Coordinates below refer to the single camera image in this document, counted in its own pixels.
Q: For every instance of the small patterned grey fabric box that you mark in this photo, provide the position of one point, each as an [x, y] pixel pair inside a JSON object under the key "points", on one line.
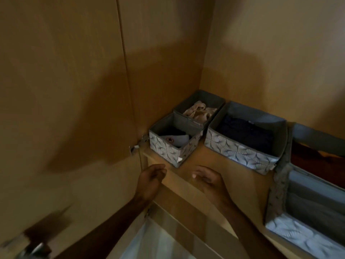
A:
{"points": [[172, 153]]}

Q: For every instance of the person's right fingers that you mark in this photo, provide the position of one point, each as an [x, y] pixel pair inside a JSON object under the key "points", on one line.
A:
{"points": [[202, 173]]}

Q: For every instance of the dark red cloth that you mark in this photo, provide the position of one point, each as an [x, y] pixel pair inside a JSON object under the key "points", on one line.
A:
{"points": [[318, 164]]}

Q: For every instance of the white sock with round emblem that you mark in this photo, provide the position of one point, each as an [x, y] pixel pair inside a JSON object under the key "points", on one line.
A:
{"points": [[176, 140]]}

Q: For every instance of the beige crumpled cloth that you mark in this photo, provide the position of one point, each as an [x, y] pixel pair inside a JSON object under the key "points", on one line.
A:
{"points": [[199, 111]]}

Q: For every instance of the dark folded cloth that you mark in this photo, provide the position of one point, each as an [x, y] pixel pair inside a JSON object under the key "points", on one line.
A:
{"points": [[175, 131]]}

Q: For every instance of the person's left forearm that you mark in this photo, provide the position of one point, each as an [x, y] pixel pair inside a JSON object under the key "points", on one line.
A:
{"points": [[107, 229]]}

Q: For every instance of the large patterned grey fabric box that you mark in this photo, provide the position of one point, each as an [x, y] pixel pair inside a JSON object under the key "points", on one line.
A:
{"points": [[280, 183]]}

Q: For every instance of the medium patterned grey fabric box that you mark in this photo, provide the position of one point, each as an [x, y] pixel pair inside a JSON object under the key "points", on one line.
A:
{"points": [[240, 153]]}

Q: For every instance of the person's right hand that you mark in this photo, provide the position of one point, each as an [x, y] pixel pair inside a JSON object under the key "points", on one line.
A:
{"points": [[214, 184]]}

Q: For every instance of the white translucent garment cover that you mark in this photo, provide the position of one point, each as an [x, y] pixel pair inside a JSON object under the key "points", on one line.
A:
{"points": [[153, 240]]}

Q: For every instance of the wooden wardrobe door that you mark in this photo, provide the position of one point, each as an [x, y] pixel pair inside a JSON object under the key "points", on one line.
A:
{"points": [[64, 105]]}

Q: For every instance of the dark navy folded clothing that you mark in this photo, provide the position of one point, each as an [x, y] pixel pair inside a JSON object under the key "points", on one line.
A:
{"points": [[245, 133]]}

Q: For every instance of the grey folded clothing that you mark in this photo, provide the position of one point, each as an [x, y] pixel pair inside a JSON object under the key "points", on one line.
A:
{"points": [[315, 207]]}

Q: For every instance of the small plain grey fabric box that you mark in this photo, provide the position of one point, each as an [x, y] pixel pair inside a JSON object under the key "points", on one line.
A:
{"points": [[186, 101]]}

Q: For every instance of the metal door hinge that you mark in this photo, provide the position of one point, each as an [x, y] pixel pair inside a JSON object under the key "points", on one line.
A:
{"points": [[137, 145]]}

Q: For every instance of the person's left hand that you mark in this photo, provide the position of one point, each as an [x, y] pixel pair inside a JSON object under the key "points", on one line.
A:
{"points": [[147, 183]]}

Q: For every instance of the person's right forearm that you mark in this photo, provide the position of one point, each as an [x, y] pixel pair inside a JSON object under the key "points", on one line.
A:
{"points": [[248, 231]]}

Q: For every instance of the person's left fingers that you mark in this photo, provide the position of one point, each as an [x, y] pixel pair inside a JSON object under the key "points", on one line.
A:
{"points": [[159, 172]]}

